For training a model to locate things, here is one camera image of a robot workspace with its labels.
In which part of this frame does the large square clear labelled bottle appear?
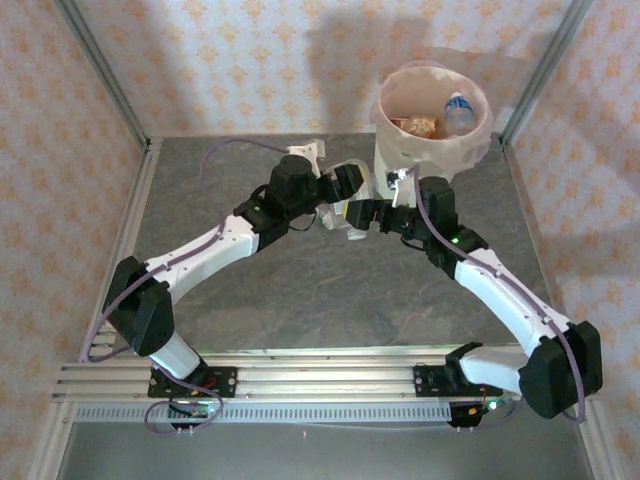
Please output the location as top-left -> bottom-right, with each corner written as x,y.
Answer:
318,198 -> 369,242

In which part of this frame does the yellow orange juice bottle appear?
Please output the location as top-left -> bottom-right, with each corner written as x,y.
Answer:
399,113 -> 437,137

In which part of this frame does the blue label water bottle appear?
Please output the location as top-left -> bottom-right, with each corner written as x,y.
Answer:
443,90 -> 476,137

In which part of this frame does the white ribbed plastic bin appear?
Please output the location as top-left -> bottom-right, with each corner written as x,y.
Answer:
372,67 -> 494,209

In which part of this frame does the translucent pink bin liner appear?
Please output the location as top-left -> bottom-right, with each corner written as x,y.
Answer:
369,58 -> 496,176

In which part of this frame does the small circuit board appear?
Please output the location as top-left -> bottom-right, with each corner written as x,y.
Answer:
447,397 -> 506,430
167,399 -> 219,420

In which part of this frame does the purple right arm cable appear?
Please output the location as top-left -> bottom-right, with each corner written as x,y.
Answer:
412,167 -> 589,434

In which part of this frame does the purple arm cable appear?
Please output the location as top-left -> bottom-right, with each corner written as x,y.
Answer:
79,137 -> 301,436
412,167 -> 589,434

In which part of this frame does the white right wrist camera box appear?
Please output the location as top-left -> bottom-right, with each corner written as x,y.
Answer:
383,167 -> 410,208

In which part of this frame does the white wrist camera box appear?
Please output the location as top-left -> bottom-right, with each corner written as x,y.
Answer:
286,138 -> 327,177
383,167 -> 410,208

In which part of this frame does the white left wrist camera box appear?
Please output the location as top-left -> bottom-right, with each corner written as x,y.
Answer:
286,138 -> 327,177

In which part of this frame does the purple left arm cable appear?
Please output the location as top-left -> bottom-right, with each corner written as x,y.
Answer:
79,137 -> 301,436

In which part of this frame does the aluminium table side rail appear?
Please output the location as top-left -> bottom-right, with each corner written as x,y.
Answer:
499,132 -> 576,331
79,138 -> 164,361

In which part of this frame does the aluminium frame post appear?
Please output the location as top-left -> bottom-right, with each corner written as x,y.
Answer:
52,0 -> 154,151
501,0 -> 596,144

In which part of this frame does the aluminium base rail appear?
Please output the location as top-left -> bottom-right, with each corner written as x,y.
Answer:
52,344 -> 531,401

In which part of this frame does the grey slotted cable duct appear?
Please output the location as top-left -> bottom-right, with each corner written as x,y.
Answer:
73,403 -> 454,425

